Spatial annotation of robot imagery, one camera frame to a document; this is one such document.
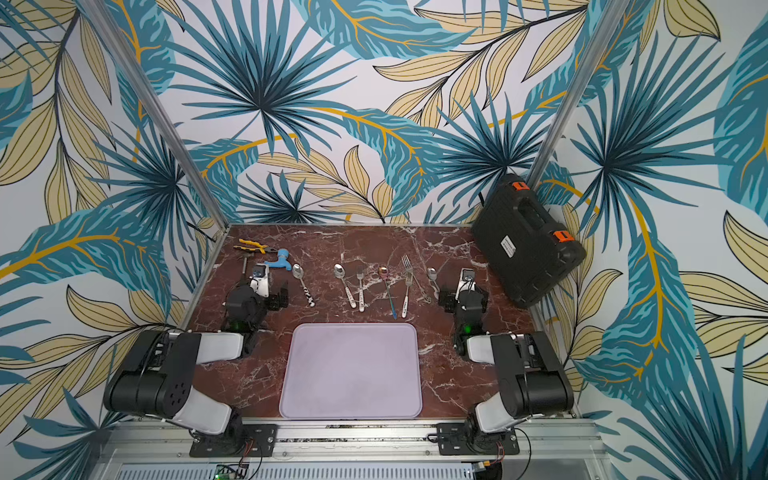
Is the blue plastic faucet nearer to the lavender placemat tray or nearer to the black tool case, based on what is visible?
the lavender placemat tray

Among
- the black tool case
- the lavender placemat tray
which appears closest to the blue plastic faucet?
the lavender placemat tray

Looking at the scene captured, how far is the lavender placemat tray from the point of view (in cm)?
80
